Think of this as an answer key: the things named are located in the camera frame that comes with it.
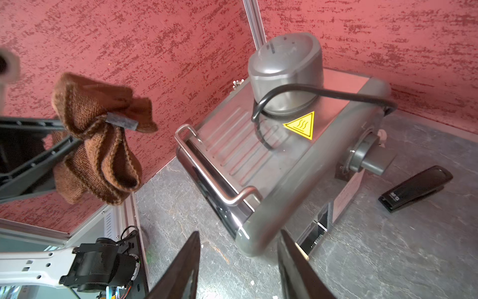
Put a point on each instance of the brown cloth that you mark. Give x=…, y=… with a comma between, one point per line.
x=97, y=113

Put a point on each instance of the silver coffee machine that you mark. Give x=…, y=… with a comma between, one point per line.
x=288, y=148

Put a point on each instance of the grey stapler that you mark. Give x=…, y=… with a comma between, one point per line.
x=416, y=188

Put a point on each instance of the left corner aluminium profile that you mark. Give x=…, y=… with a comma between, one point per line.
x=255, y=22

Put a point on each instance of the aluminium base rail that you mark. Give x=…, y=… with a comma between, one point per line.
x=112, y=231

